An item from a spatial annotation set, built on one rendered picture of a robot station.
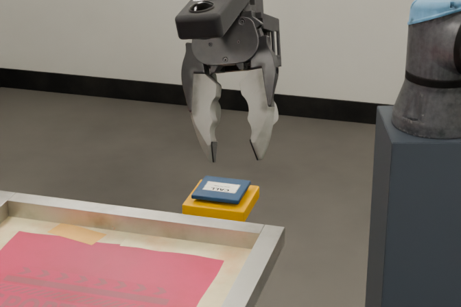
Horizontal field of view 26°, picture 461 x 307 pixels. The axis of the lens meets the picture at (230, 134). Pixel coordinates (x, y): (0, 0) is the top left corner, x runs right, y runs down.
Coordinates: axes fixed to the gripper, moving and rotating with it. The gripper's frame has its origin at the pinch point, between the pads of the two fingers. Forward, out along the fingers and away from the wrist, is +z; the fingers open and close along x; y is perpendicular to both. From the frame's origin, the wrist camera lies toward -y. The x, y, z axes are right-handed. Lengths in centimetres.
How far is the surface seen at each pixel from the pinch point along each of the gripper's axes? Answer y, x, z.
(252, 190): 101, 32, 8
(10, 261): 59, 65, 18
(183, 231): 76, 38, 14
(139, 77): 383, 188, -44
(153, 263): 67, 40, 19
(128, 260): 67, 45, 19
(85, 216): 74, 57, 11
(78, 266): 62, 52, 19
